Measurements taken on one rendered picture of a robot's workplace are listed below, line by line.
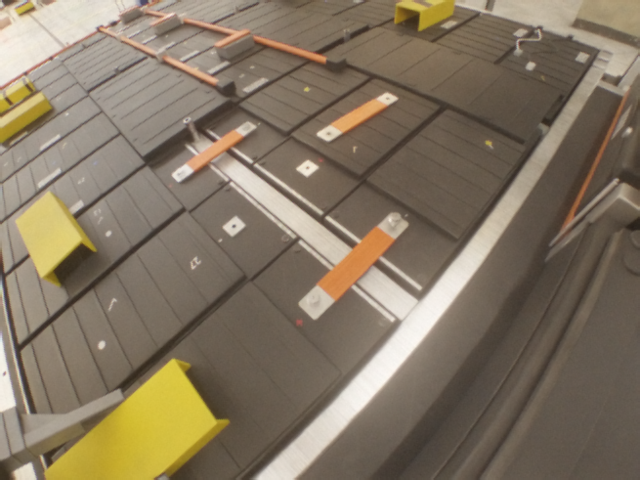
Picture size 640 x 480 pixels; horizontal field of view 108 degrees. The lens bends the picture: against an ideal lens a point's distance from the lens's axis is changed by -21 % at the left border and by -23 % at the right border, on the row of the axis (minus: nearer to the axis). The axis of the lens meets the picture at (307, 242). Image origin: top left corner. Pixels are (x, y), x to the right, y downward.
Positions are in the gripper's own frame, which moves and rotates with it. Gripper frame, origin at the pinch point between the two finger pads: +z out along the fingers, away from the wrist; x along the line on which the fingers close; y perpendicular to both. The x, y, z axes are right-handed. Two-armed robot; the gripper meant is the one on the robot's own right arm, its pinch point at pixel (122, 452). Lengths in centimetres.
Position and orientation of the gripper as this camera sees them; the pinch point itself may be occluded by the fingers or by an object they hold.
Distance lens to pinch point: 31.0
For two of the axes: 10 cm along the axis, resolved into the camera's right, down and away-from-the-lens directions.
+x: 6.8, 5.8, -4.5
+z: 6.6, -2.2, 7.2
